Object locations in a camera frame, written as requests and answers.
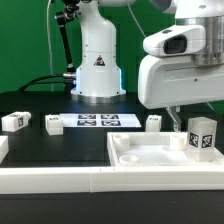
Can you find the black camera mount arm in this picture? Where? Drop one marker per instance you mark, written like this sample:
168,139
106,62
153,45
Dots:
62,18

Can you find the white U-shaped obstacle fence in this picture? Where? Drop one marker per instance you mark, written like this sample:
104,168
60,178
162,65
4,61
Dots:
112,178

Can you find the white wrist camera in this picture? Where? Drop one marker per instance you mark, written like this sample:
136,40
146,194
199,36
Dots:
176,40

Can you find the white square table top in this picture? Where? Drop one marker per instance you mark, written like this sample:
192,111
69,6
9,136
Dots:
155,149

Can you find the sheet with fiducial markers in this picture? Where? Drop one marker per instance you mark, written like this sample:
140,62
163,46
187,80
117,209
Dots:
100,120

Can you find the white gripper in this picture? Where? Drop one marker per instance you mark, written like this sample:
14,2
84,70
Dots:
175,81

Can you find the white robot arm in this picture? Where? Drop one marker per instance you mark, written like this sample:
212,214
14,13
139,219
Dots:
99,78

